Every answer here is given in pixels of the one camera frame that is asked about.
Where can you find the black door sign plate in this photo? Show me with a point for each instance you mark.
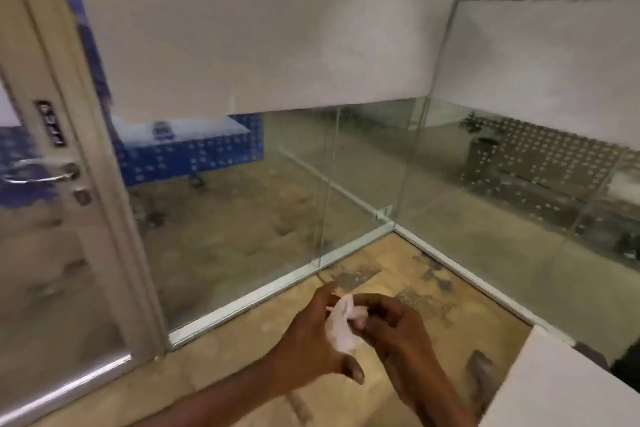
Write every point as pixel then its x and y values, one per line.
pixel 50 123

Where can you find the person's left thumb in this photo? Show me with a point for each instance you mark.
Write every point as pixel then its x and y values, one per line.
pixel 350 366

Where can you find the person's right forearm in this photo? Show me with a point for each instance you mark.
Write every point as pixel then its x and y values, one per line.
pixel 435 394

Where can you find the blue dotted desk panel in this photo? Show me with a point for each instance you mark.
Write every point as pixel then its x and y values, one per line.
pixel 200 154

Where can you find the frosted glass partition panel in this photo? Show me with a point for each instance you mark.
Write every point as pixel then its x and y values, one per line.
pixel 250 41
pixel 540 66

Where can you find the silver door lock cylinder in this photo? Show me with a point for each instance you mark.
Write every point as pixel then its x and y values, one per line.
pixel 83 197

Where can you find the brown dotted bench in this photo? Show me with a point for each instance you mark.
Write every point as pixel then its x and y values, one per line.
pixel 555 161

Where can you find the person's right hand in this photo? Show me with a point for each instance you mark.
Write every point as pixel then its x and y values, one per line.
pixel 400 336

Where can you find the person's left forearm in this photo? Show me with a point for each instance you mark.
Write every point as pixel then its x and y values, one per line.
pixel 220 399

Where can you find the person's right thumb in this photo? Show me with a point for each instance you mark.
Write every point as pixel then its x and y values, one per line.
pixel 372 301

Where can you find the black chair caster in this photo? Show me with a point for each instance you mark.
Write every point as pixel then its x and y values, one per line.
pixel 196 181

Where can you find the white tissue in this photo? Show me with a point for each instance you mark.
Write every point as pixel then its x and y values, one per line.
pixel 341 329

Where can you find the person's left hand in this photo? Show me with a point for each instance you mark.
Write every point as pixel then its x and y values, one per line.
pixel 300 346

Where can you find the white table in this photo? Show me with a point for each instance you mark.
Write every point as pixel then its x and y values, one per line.
pixel 560 381

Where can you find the glass door with beige frame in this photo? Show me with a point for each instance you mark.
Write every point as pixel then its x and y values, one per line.
pixel 60 241

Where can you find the potted green plant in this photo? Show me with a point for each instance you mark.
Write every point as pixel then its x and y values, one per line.
pixel 480 141

